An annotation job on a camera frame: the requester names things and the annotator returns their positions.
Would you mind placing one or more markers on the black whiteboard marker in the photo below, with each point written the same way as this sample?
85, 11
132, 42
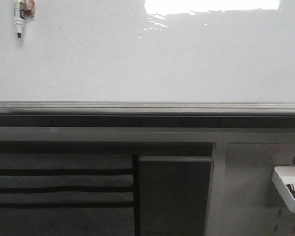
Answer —
19, 16

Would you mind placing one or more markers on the white whiteboard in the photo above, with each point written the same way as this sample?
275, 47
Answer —
150, 50

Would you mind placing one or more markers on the dark grey cabinet panel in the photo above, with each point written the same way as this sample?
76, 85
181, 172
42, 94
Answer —
173, 197

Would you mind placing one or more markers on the white pegboard panel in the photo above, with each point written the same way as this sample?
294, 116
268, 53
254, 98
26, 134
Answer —
246, 202

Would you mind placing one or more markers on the grey fabric pocket organiser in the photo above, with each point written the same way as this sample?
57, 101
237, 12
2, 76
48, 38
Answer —
67, 195

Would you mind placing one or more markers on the white plastic marker bin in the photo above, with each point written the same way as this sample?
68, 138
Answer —
283, 175

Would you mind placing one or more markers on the black capped marker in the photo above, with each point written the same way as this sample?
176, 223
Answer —
291, 189

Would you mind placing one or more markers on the clear marker holder with tape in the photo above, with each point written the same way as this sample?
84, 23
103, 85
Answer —
27, 9

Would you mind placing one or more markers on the aluminium whiteboard tray rail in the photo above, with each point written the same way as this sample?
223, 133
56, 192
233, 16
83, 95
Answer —
147, 108

